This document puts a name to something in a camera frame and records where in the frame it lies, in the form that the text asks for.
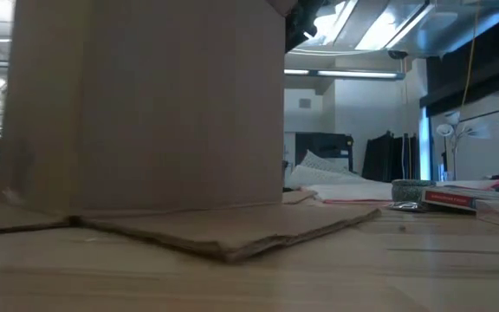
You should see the white bubble wrap sheet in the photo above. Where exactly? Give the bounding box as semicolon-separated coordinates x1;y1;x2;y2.
283;149;366;191

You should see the brown cardboard box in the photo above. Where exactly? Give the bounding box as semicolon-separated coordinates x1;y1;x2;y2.
0;0;384;264

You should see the red playing card box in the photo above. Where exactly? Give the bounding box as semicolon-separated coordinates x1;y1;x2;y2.
420;185;499;213

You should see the fluorescent ceiling light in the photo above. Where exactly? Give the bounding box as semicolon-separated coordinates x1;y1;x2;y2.
283;68;406;81

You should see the black background cabinet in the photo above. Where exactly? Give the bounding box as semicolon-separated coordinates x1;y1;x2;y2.
293;131;355;173

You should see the black folded panel stack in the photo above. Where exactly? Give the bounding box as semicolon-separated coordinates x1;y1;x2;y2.
360;131;420;183

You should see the white floor lamp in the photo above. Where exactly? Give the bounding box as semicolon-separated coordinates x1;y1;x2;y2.
435;110;492;182

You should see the yellow cable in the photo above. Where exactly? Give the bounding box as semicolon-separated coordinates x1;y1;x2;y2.
460;0;481;113

